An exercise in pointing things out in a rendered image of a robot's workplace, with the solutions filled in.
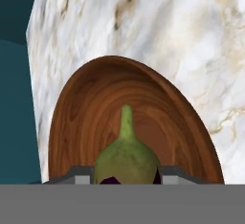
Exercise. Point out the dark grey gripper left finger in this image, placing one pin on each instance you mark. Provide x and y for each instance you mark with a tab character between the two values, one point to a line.
79	174

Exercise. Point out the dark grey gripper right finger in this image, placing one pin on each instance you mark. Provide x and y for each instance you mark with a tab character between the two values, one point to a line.
174	174

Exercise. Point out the brown wooden bowl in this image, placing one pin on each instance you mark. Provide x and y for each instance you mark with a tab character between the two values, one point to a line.
92	106

